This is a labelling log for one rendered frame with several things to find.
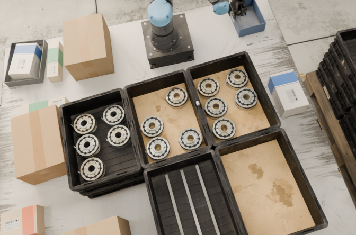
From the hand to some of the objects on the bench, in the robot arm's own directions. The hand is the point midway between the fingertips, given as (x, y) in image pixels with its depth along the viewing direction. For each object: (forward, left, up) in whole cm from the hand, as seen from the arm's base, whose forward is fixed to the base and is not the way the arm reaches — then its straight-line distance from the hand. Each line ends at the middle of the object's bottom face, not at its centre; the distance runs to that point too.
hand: (234, 17), depth 179 cm
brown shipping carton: (-73, +96, -5) cm, 120 cm away
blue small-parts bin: (+2, -7, -5) cm, 9 cm away
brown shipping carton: (-17, +81, -7) cm, 83 cm away
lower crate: (-74, +64, -4) cm, 98 cm away
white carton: (-23, +117, -7) cm, 119 cm away
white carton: (-49, -22, -3) cm, 54 cm away
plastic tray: (-21, +118, -7) cm, 120 cm away
